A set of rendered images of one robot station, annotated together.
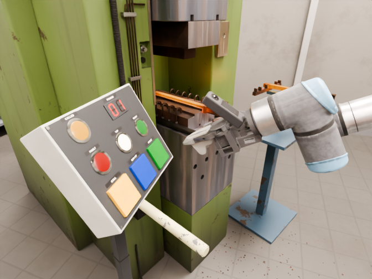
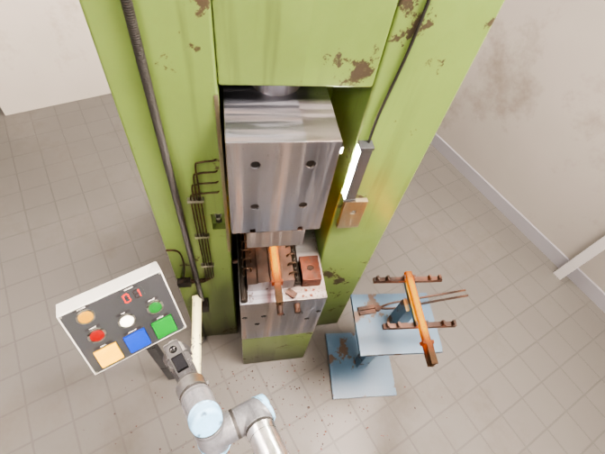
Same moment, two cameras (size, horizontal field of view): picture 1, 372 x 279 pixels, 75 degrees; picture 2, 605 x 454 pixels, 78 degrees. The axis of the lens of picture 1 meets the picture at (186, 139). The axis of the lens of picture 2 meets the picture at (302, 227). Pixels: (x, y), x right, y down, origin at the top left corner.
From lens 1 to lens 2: 1.24 m
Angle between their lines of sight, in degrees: 35
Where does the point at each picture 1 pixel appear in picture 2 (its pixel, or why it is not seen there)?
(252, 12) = not seen: outside the picture
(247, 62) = (566, 144)
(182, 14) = (236, 230)
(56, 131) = (67, 319)
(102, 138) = (104, 320)
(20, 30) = not seen: hidden behind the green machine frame
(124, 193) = (107, 355)
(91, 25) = (154, 205)
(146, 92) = (219, 242)
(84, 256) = not seen: hidden behind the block
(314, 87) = (191, 416)
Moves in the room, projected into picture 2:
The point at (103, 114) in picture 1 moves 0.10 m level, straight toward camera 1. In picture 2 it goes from (114, 303) to (95, 330)
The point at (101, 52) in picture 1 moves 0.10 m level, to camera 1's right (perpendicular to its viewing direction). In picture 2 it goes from (165, 219) to (183, 235)
